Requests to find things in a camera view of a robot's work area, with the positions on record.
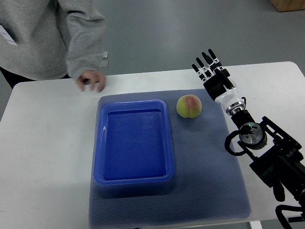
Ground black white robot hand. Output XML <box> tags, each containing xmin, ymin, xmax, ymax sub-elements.
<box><xmin>192</xmin><ymin>49</ymin><xmax>246</xmax><ymax>112</ymax></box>

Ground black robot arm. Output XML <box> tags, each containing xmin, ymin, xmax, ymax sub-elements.
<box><xmin>192</xmin><ymin>49</ymin><xmax>305</xmax><ymax>229</ymax></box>

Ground grey sweatshirt sleeve forearm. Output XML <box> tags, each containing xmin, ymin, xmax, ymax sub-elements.
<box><xmin>60</xmin><ymin>0</ymin><xmax>105</xmax><ymax>80</ymax></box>

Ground green pink peach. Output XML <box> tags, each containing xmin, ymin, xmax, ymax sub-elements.
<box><xmin>176</xmin><ymin>94</ymin><xmax>202</xmax><ymax>119</ymax></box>

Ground blue plastic tray plate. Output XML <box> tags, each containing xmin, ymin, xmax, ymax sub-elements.
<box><xmin>93</xmin><ymin>100</ymin><xmax>175</xmax><ymax>186</ymax></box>

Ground person's bare hand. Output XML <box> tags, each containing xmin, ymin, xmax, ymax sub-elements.
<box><xmin>76</xmin><ymin>70</ymin><xmax>106</xmax><ymax>93</ymax></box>

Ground cardboard box corner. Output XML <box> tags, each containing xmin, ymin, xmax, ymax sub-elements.
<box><xmin>271</xmin><ymin>0</ymin><xmax>305</xmax><ymax>12</ymax></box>

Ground blue grey textured mat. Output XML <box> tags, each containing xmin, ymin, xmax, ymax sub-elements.
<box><xmin>89</xmin><ymin>89</ymin><xmax>251</xmax><ymax>229</ymax></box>

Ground grey sweatshirt torso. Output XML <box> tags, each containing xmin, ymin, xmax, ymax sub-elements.
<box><xmin>0</xmin><ymin>0</ymin><xmax>68</xmax><ymax>80</ymax></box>

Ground white paper label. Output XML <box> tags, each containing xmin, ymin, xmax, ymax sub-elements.
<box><xmin>0</xmin><ymin>25</ymin><xmax>18</xmax><ymax>46</ymax></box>

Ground grey metal table bracket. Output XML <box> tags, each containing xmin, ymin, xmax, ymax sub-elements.
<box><xmin>101</xmin><ymin>51</ymin><xmax>108</xmax><ymax>70</ymax></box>

